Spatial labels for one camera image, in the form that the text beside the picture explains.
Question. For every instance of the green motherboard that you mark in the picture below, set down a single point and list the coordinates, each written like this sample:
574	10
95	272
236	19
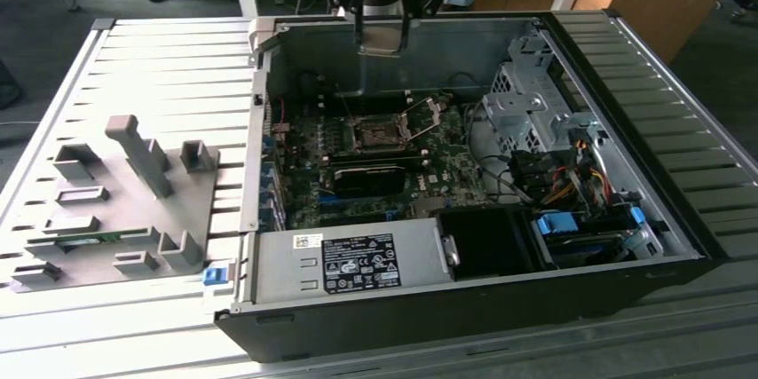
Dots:
450	161

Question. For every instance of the grey parts rack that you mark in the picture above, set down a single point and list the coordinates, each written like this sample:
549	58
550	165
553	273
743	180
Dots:
127	215

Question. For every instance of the black graphics card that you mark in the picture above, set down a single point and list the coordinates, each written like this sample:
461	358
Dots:
367	179

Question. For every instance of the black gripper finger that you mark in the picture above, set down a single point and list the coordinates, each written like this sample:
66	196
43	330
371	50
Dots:
406	15
359	6

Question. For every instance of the green RAM stick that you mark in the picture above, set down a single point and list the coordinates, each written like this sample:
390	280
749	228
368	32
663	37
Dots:
107	237

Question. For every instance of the blue plastic case latch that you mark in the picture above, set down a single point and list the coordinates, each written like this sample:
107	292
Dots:
214	276

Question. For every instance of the thin metal locking lever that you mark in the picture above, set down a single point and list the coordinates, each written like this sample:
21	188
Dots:
348	110

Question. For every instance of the silver CPU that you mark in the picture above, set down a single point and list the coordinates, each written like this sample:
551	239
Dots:
379	44

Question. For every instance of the CPU socket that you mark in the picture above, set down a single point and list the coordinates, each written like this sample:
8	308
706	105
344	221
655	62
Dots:
379	132

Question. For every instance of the black open PC case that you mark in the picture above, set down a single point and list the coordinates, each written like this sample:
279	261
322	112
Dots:
414	326

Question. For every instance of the blue plastic clip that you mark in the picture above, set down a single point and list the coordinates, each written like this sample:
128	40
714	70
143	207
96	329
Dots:
637	217

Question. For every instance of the blue disk carrier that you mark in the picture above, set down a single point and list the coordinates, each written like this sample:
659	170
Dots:
554	221

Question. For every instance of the silver metal drive cage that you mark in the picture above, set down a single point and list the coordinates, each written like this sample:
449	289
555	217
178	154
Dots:
515	117

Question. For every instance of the black RAM slot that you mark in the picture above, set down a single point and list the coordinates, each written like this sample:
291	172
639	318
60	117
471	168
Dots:
372	159

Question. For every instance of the black hard disk drive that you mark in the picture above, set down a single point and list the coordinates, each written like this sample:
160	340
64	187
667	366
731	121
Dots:
583	248

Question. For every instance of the silver power supply unit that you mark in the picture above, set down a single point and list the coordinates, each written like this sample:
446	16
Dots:
284	263

